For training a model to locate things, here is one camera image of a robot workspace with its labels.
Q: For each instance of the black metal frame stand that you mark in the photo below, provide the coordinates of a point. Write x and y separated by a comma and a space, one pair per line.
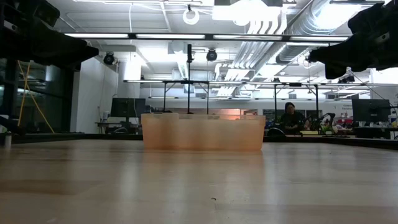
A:
186, 82
295, 84

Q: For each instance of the background office desk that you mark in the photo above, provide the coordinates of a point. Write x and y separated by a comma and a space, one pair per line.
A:
118, 126

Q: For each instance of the black camera pole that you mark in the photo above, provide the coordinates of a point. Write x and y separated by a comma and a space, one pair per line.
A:
189, 62

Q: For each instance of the black computer monitor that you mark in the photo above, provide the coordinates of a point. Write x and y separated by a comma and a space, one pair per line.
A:
370, 109
127, 107

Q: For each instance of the black round rig camera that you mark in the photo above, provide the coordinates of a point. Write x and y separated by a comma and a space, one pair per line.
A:
109, 58
211, 55

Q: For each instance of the small white post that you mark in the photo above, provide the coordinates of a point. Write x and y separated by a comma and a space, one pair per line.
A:
7, 140

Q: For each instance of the black office chair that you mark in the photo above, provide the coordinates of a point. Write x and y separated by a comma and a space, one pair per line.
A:
276, 133

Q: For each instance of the translucent orange plastic basket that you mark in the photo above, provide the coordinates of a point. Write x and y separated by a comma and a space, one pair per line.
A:
203, 133

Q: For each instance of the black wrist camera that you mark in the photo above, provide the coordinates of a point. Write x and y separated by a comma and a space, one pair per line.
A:
368, 18
48, 12

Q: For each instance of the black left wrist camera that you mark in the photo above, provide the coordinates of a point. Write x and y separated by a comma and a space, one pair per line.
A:
48, 12

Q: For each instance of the black rig frame post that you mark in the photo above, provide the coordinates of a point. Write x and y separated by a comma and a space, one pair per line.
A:
12, 93

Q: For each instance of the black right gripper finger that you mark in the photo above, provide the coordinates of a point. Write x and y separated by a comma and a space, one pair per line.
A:
334, 71
334, 54

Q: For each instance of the black background robot arm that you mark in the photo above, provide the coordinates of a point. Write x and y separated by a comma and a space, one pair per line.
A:
325, 119

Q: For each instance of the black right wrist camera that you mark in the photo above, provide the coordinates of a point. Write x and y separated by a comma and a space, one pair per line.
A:
368, 18

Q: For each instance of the black bar with light strips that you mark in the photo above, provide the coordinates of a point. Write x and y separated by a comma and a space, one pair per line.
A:
210, 36

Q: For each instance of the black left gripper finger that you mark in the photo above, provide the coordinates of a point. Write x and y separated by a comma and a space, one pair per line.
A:
74, 53
72, 67

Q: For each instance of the person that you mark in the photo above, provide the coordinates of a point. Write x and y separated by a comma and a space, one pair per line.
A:
292, 118

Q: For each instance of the black ceiling spotlight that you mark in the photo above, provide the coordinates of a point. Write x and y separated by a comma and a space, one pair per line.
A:
346, 79

